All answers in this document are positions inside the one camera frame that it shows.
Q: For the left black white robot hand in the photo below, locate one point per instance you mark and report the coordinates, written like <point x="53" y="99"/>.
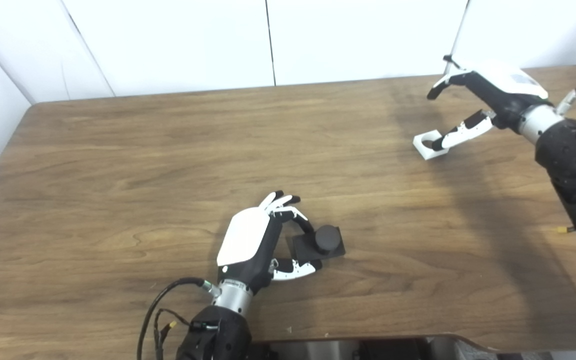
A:
<point x="243" y="235"/>

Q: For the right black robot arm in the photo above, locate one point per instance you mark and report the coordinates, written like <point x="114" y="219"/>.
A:
<point x="573" y="155"/>

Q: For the white square piece with hole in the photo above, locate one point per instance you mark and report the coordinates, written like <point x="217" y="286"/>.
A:
<point x="425" y="152"/>

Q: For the black peg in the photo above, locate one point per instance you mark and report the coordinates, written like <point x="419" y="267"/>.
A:
<point x="328" y="239"/>

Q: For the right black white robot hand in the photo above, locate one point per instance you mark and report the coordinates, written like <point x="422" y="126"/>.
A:
<point x="503" y="85"/>

